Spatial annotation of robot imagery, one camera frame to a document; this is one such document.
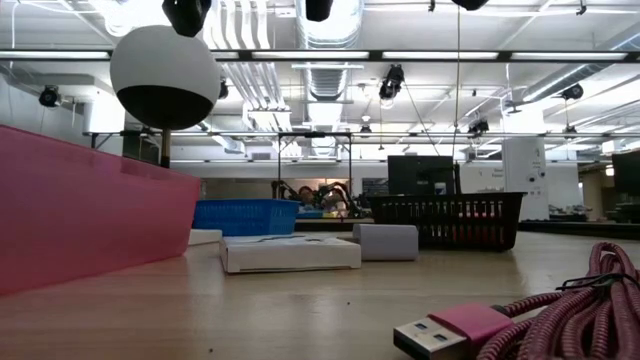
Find white printed cardboard box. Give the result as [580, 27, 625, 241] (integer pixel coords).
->
[219, 234, 363, 275]
[187, 228, 224, 247]

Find pink plastic bin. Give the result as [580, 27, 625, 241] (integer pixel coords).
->
[0, 124, 202, 297]

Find small lavender box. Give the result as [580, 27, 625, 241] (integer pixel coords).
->
[352, 223, 420, 263]

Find magenta braided USB cable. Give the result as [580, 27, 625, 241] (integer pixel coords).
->
[392, 241, 640, 360]

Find black monitor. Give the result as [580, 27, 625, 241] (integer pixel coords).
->
[611, 150, 640, 202]
[386, 155, 462, 197]

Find white pillar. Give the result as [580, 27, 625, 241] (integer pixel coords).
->
[501, 136, 551, 223]

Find person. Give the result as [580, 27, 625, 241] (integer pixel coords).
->
[296, 185, 317, 207]

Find background robot arms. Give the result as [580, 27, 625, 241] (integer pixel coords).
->
[271, 179, 372, 220]

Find black plastic basket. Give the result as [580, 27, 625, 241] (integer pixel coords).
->
[366, 192, 527, 253]

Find blue plastic basket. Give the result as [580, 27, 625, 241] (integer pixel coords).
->
[192, 198, 302, 237]

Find thin hanging cable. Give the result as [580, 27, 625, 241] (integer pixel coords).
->
[452, 7, 462, 157]

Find overhead frame bar with lights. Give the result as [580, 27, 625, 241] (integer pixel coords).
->
[0, 48, 640, 64]

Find black background gantry frame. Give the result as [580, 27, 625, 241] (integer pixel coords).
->
[276, 131, 354, 197]

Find black aluminium table frame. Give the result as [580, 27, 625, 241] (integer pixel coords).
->
[294, 218, 640, 241]

